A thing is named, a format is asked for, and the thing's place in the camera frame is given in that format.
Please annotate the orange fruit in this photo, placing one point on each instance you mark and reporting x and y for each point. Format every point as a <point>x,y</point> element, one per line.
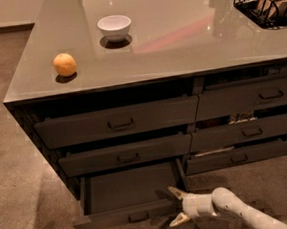
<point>64,64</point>

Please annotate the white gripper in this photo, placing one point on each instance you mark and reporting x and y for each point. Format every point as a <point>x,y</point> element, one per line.
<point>194,204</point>

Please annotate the white ceramic bowl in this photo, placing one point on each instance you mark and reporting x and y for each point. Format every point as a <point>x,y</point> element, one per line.
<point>115,27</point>

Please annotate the dark drawer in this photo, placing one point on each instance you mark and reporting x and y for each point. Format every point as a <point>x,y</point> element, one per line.
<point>242,98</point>
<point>116,122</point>
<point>235,157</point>
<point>126,154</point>
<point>130,196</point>
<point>231,134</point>

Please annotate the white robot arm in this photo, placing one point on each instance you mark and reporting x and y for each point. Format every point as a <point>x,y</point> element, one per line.
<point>219,204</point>

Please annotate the dark cabinet with grey top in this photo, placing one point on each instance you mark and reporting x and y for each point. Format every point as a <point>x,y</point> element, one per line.
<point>174,48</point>

